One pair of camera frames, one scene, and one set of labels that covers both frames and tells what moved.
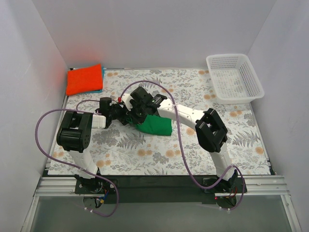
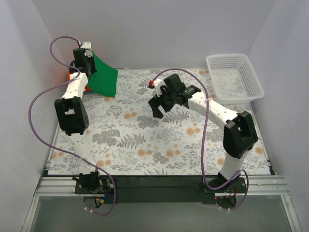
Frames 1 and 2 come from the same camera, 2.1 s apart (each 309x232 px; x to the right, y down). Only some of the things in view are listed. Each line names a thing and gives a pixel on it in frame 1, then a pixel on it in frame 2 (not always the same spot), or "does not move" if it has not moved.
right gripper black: (139, 113) → (161, 101)
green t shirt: (155, 124) → (104, 81)
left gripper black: (123, 118) → (90, 68)
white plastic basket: (234, 79) does not move
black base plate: (160, 190) does not move
